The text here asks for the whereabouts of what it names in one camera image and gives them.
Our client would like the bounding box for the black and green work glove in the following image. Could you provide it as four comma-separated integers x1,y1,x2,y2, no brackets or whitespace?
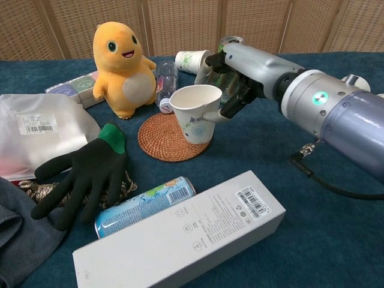
31,121,129,232

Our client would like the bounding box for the pastel tissue pack row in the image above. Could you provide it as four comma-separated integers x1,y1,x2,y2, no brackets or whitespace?
44,70,106,109

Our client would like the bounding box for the woven rattan folding screen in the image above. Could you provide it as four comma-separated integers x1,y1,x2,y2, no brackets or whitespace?
0,0,384,61

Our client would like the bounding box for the yellow plush dinosaur toy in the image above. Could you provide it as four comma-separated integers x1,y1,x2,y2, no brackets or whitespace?
92,23,157,120

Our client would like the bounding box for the patterned brown cloth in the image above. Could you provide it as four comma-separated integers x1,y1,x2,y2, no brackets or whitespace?
17,170,138,209

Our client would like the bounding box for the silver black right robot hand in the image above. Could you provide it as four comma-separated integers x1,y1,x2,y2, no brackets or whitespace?
194,43,304,124

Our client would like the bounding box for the paper cup green fern print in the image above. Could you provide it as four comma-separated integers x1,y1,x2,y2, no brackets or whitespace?
341,74,371,92

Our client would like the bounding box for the long white cardboard box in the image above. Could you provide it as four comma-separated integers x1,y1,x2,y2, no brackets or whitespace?
72,170,286,288

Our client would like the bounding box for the white translucent plastic bag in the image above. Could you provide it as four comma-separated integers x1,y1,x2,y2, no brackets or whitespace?
0,93,102,181

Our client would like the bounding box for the dark blue table cover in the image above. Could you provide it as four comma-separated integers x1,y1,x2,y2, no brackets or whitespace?
0,52,384,288

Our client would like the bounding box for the clear plastic water bottle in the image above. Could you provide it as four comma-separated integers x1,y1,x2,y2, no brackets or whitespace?
155,61,180,114

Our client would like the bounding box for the paper cup green leaf print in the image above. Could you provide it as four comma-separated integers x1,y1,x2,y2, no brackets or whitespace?
175,50,211,75

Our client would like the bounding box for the green drink can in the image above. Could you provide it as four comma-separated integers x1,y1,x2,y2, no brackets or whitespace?
217,36,245,104

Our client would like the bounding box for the grey cloth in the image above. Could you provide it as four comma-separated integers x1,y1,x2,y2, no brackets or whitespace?
0,176,70,284

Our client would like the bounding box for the light blue drink can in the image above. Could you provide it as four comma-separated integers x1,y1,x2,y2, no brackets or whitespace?
94,176,197,240

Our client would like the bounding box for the plain white paper cup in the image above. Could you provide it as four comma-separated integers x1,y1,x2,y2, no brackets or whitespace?
169,84,223,145

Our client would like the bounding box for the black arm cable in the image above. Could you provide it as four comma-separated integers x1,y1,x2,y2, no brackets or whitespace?
288,143,384,200

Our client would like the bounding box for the woven rattan coaster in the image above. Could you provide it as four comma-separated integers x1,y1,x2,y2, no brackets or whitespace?
137,113,211,163

